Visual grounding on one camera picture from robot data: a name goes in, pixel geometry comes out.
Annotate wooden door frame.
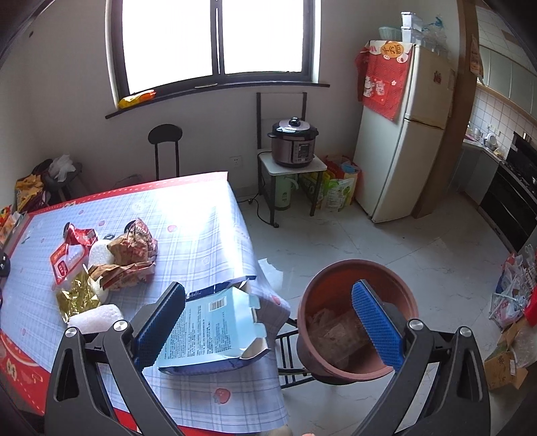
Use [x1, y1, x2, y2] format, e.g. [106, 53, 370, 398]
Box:
[413, 0, 479, 219]

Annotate green white carton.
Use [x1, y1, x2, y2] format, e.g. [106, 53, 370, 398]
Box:
[299, 170, 326, 210]

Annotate brown plastic bin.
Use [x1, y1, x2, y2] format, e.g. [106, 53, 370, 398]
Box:
[296, 259, 420, 384]

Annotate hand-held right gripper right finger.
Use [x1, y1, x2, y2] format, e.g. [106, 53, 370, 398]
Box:
[336, 280, 491, 436]

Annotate electric pressure cooker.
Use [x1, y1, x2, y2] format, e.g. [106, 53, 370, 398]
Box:
[267, 117, 320, 170]

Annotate pile of plastic bags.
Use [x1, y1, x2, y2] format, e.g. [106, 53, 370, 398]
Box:
[491, 252, 537, 332]

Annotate pale green kettle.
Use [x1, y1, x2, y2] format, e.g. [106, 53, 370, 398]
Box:
[273, 174, 300, 210]

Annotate dark framed window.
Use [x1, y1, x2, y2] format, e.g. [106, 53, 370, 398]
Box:
[105, 0, 332, 120]

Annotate black round-back chair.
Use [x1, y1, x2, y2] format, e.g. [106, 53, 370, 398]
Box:
[148, 124, 184, 181]

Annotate white plastic bag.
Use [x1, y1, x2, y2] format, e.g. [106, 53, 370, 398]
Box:
[48, 154, 76, 181]

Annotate white foam piece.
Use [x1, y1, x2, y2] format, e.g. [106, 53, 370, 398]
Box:
[67, 303, 127, 336]
[88, 241, 116, 269]

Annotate red snack packet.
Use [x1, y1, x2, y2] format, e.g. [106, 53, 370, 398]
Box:
[49, 222, 99, 286]

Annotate plaid tablecloth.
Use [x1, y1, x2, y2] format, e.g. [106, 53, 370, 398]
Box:
[0, 170, 292, 436]

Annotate grey upper kitchen cabinets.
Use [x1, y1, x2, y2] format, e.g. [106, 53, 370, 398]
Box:
[478, 44, 537, 114]

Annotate yellow snack packets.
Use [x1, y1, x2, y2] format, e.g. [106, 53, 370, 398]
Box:
[16, 174, 47, 212]

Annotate clear plastic bag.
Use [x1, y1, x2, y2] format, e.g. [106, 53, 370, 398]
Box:
[420, 14, 451, 55]

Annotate colourful snack packets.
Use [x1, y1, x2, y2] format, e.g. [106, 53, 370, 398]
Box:
[0, 205, 26, 248]

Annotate cardboard box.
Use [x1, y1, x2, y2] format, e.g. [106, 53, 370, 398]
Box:
[482, 323, 537, 390]

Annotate green printed shopping bag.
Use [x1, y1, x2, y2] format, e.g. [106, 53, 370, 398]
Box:
[323, 165, 361, 210]

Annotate black kitchen stove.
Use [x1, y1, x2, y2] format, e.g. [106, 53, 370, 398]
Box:
[478, 132, 537, 252]

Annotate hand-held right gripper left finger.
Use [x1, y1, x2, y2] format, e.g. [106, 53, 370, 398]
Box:
[44, 282, 198, 436]

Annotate stack of clear containers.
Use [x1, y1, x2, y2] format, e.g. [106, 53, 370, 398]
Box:
[400, 12, 422, 45]

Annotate red printed cloth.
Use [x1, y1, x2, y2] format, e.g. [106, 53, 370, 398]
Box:
[354, 41, 416, 122]

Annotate small white-top stand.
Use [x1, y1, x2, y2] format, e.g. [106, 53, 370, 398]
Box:
[257, 150, 328, 229]

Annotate cream refrigerator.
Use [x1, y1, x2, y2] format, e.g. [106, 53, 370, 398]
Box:
[352, 40, 458, 224]

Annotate blue paper box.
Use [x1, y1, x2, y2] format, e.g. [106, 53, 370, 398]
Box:
[157, 282, 271, 375]

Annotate black stool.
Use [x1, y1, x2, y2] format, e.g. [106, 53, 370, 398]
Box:
[275, 319, 320, 388]

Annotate grey lower kitchen cabinet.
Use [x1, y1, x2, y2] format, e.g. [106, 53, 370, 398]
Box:
[459, 140, 500, 206]

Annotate dark side chair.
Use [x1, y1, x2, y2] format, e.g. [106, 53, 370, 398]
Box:
[31, 158, 85, 206]

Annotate hanging brown paper bag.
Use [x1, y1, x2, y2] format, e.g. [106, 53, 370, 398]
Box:
[468, 36, 483, 76]

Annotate gold foil wrapper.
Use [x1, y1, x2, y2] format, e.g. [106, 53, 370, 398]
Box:
[56, 277, 103, 325]

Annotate yellow snack bag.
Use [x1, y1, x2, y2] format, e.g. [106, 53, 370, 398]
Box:
[117, 90, 158, 110]

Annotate black power cable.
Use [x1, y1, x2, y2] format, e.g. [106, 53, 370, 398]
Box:
[237, 195, 280, 229]

